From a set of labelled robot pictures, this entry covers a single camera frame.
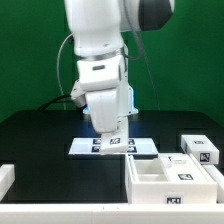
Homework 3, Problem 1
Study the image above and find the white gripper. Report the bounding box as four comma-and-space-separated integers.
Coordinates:
86, 88, 118, 133

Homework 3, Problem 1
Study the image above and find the white door panel front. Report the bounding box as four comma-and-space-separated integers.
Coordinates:
99, 117, 129, 154

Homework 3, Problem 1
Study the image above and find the white door panel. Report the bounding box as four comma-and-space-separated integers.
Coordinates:
159, 153, 213, 184
99, 117, 129, 154

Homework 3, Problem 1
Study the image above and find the white cabinet body box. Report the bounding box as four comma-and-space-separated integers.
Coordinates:
125, 155, 217, 204

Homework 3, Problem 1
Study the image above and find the white cabinet top block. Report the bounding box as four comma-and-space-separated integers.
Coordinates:
181, 135, 219, 165

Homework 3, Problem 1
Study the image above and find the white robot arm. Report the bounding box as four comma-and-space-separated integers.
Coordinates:
64, 0, 175, 133

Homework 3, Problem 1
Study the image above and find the white marker base sheet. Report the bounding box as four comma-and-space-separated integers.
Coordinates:
69, 138, 158, 156

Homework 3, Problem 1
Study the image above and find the white left fence block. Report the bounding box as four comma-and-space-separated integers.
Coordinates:
0, 164, 15, 202

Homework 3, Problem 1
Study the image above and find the white fence block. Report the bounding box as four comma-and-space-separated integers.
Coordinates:
204, 165, 224, 204
0, 164, 15, 202

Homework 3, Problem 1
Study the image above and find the white right fence block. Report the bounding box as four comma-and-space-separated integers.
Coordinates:
204, 165, 224, 204

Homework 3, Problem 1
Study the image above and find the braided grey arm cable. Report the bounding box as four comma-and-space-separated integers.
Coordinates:
122, 0, 162, 111

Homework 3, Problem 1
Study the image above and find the grey camera cable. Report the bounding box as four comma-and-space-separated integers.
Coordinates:
55, 33, 75, 112

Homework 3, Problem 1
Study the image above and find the white front fence rail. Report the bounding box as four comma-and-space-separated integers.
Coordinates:
0, 204, 224, 224

